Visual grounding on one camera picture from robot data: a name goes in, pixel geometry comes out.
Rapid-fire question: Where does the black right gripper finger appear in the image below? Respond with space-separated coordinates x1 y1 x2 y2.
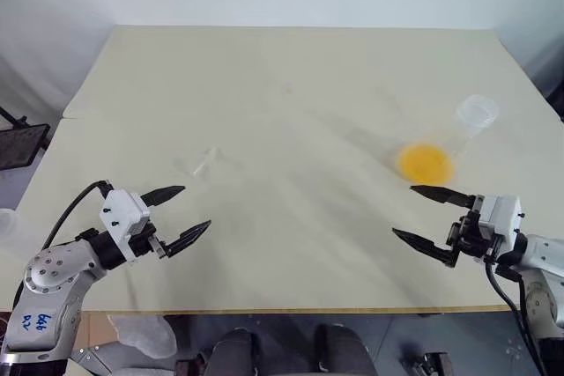
409 184 475 210
391 227 457 269

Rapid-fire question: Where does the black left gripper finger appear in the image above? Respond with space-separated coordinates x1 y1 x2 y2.
141 185 187 208
164 219 213 260

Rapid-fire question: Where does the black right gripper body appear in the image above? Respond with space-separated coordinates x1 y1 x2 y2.
446 195 504 263

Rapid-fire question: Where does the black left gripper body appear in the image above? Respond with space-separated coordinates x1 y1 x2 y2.
126 223 168 263

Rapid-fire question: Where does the clear tube with orange liquid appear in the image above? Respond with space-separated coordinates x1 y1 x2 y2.
395 93 501 187

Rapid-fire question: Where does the white plastic bag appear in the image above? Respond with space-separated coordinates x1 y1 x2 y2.
107 313 178 360

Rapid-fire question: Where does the black metal clamp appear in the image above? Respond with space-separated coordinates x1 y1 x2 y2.
398 349 456 376

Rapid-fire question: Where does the dark rounded shape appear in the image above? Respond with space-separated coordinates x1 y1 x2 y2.
206 327 266 376
314 322 376 376

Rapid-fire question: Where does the translucent white plastic container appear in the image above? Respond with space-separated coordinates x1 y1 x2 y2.
0 208 21 254

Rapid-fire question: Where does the black mesh panel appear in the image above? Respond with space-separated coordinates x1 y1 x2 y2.
0 122 51 172

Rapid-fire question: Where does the black stand bar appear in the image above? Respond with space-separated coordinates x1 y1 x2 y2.
0 105 28 129

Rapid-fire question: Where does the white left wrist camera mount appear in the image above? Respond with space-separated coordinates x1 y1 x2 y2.
98 188 152 262

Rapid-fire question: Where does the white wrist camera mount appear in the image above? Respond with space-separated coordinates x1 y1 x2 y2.
477 194 524 241
98 188 152 262

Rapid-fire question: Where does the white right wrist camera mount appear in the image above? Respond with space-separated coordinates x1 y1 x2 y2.
477 194 524 241

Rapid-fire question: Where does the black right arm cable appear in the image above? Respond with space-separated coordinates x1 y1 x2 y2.
484 259 550 376

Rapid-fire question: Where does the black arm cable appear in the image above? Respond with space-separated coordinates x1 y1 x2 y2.
484 259 550 376
41 180 111 250

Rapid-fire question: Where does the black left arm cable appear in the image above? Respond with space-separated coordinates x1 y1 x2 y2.
41 180 111 250

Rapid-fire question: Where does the metal bracket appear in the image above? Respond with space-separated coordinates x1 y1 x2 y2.
69 343 112 376

